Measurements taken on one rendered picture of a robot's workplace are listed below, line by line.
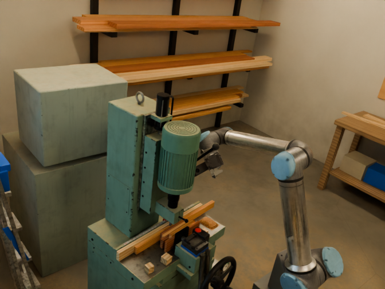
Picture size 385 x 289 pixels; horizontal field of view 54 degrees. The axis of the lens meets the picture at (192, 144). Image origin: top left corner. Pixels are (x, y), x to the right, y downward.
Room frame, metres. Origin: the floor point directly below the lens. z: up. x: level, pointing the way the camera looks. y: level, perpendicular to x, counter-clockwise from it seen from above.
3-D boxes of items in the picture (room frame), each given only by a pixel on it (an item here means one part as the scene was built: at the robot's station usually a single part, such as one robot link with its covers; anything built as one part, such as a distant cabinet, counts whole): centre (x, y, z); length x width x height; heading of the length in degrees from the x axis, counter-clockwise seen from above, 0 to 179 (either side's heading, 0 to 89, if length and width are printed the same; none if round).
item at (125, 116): (1.72, 0.29, 1.16); 0.22 x 0.22 x 0.72; 52
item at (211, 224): (1.67, -0.15, 0.91); 0.10 x 0.07 x 0.02; 52
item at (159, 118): (1.63, 0.17, 1.54); 0.08 x 0.08 x 0.17; 52
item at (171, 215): (1.56, 0.07, 1.03); 0.14 x 0.07 x 0.09; 52
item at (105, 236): (1.62, 0.15, 0.76); 0.57 x 0.45 x 0.09; 52
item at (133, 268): (1.46, -0.01, 0.87); 0.61 x 0.30 x 0.06; 142
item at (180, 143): (1.54, 0.06, 1.35); 0.18 x 0.18 x 0.31
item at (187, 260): (1.41, -0.08, 0.91); 0.15 x 0.14 x 0.09; 142
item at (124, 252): (1.54, 0.09, 0.92); 0.60 x 0.02 x 0.05; 142
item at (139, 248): (1.60, 0.02, 0.92); 0.60 x 0.02 x 0.04; 142
